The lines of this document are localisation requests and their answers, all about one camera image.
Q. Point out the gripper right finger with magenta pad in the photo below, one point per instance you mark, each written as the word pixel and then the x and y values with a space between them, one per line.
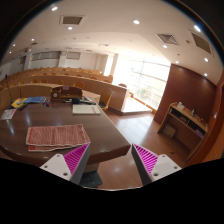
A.
pixel 152 167

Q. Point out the cardboard box in cabinet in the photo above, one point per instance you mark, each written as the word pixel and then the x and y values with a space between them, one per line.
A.
pixel 169 130

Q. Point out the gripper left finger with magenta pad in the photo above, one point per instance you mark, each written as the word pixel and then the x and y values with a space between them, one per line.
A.
pixel 69 166

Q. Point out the wooden shelf cabinet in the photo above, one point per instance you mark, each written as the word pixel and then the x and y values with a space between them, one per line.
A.
pixel 190 128

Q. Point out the red striped towel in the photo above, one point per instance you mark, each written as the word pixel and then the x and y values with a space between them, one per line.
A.
pixel 50 138

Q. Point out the yellow booklet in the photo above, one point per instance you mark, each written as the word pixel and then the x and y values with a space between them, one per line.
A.
pixel 18 103

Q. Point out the wooden desk organizer box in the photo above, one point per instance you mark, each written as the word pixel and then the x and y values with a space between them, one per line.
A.
pixel 66 92

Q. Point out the wooden chair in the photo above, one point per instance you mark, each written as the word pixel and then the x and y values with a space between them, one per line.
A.
pixel 105 99

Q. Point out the black microphone stand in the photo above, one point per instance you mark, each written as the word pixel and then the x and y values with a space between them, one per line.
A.
pixel 6 78

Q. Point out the dark table pedestal base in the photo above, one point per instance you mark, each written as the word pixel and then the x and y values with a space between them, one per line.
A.
pixel 91 179

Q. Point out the white paper with red print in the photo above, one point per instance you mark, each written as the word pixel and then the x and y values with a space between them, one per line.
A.
pixel 8 114

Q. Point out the blue booklet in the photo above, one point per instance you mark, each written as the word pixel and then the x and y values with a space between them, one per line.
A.
pixel 35 99

